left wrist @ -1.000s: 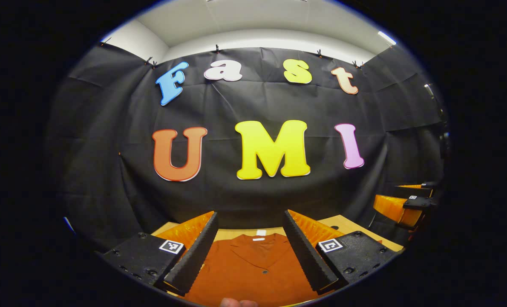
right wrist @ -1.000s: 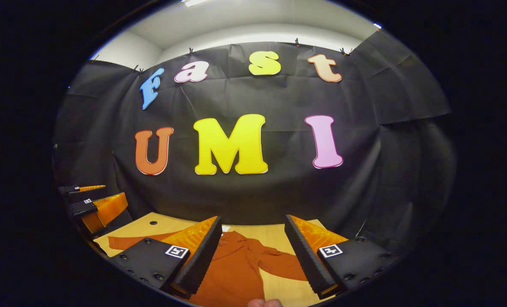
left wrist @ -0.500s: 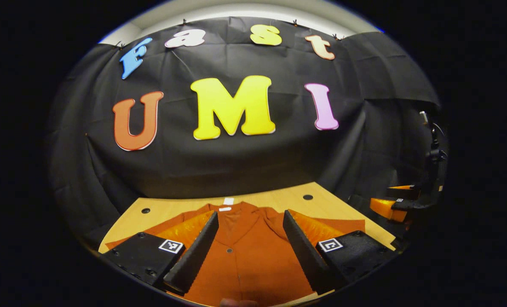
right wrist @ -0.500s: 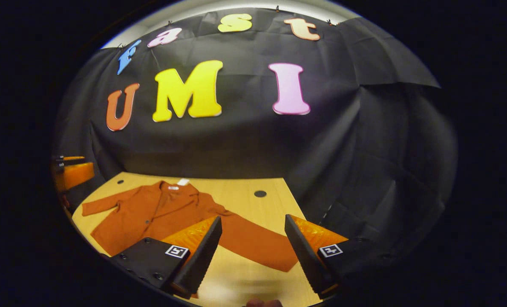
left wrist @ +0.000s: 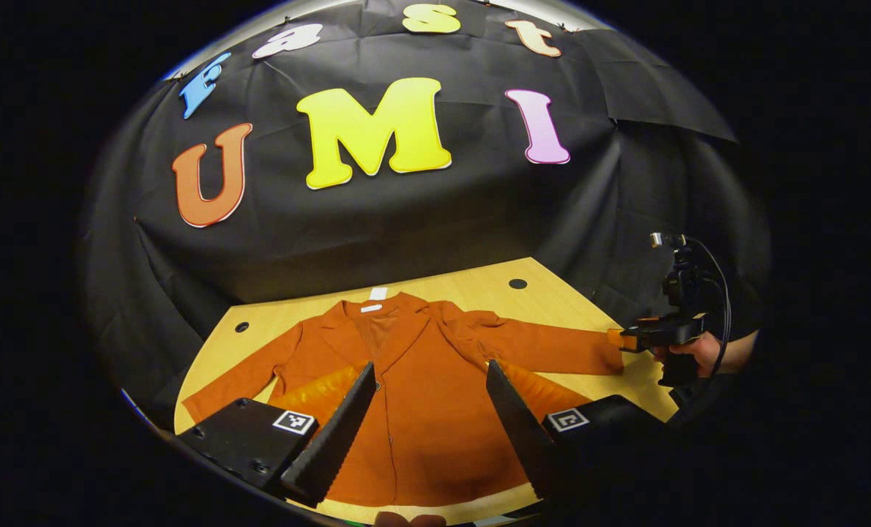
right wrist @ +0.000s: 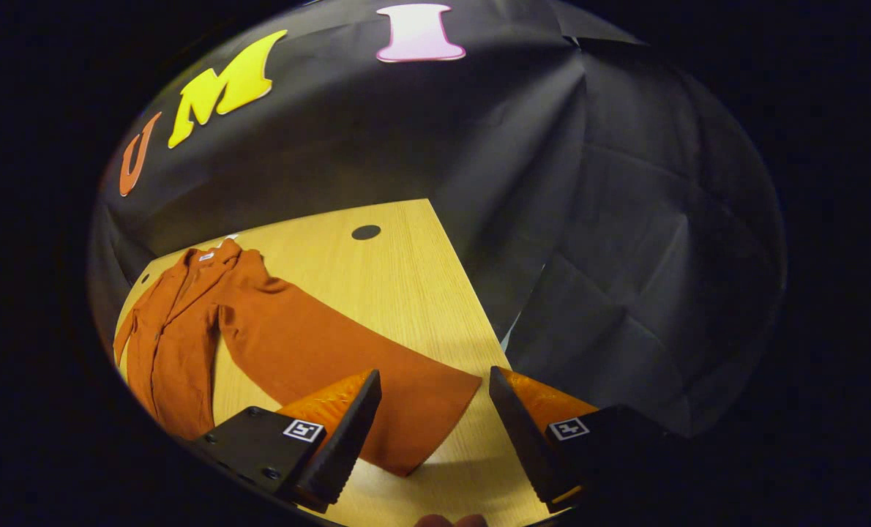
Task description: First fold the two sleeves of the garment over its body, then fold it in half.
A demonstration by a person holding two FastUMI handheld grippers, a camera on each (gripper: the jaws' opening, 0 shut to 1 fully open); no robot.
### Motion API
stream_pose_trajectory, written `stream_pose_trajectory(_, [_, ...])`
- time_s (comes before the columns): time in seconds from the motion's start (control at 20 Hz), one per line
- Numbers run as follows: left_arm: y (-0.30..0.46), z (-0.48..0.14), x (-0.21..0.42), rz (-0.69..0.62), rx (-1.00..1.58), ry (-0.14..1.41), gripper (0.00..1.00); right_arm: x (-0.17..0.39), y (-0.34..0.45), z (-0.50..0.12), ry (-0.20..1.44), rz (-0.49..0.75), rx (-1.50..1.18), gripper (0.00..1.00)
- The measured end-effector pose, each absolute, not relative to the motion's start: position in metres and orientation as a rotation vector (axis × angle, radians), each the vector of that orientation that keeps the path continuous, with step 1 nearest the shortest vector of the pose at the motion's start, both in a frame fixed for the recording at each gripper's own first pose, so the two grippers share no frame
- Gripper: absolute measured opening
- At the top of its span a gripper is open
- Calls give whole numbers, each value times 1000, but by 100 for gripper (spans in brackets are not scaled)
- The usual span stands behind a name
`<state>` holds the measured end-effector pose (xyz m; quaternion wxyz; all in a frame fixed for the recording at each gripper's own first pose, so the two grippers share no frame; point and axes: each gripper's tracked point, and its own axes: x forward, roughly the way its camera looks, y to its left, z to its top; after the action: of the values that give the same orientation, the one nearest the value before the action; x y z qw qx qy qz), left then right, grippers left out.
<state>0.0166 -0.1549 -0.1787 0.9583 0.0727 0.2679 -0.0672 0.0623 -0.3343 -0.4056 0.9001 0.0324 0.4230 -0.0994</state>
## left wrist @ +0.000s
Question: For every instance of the black backdrop cloth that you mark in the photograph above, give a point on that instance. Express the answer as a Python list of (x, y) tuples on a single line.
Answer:
[(406, 219)]

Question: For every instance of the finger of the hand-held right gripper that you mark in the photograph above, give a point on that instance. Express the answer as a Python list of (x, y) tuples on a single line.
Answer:
[(655, 337)]

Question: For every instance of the orange jacket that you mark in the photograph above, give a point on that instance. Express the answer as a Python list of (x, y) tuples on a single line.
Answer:
[(421, 410)]

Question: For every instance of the white paper tag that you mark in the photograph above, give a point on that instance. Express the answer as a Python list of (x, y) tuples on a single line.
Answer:
[(378, 293)]

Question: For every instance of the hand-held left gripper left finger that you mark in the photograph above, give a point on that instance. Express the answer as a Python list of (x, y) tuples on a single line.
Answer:
[(340, 432)]

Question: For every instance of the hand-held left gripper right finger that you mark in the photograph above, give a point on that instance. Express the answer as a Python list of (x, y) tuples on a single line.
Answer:
[(516, 424)]

